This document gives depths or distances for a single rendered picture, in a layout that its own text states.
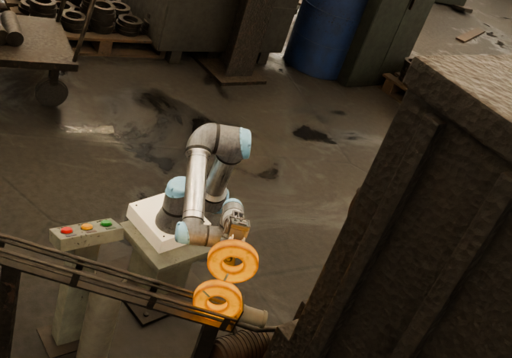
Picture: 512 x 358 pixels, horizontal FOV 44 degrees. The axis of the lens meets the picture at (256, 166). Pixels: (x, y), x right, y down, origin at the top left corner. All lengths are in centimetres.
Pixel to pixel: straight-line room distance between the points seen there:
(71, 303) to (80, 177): 118
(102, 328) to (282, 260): 129
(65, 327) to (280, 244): 137
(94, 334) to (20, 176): 133
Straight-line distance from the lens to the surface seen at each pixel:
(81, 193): 352
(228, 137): 236
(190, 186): 226
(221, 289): 203
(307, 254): 357
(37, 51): 413
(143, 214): 286
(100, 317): 244
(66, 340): 277
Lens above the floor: 215
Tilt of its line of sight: 31 degrees down
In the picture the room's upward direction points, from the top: 19 degrees clockwise
